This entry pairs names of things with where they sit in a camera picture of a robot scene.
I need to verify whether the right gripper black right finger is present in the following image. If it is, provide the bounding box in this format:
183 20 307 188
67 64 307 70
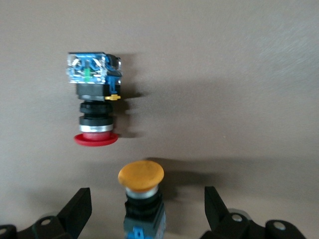
200 186 308 239

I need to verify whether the red mushroom push button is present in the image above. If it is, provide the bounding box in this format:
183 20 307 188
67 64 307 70
67 51 123 147

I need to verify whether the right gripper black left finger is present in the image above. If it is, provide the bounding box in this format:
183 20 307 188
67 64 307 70
0 187 93 239

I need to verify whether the yellow mushroom push button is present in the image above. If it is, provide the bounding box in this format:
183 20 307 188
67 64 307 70
118 160 166 239

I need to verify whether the brown table mat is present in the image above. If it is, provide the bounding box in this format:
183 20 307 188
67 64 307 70
0 0 319 239

